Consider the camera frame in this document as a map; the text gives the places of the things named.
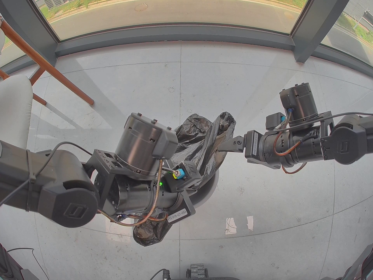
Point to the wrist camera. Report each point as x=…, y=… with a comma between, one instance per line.
x=274, y=121
x=186, y=173

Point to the black plastic bag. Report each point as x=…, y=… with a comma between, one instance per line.
x=204, y=138

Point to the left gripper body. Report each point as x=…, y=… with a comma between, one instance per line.
x=137, y=198

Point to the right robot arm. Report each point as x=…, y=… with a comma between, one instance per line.
x=349, y=138

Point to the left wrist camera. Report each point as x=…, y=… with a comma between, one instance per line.
x=186, y=173

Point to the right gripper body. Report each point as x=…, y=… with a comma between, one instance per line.
x=271, y=149

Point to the window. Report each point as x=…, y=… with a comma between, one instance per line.
x=174, y=36

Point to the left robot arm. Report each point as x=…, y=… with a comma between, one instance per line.
x=58, y=182

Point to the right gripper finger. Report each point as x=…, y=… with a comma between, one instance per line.
x=236, y=144

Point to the white trash bin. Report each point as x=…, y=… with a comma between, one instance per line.
x=208, y=197

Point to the white cushioned wooden chair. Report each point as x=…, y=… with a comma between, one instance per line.
x=14, y=106

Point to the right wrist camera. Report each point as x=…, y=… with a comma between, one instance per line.
x=274, y=121

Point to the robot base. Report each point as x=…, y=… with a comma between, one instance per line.
x=196, y=271

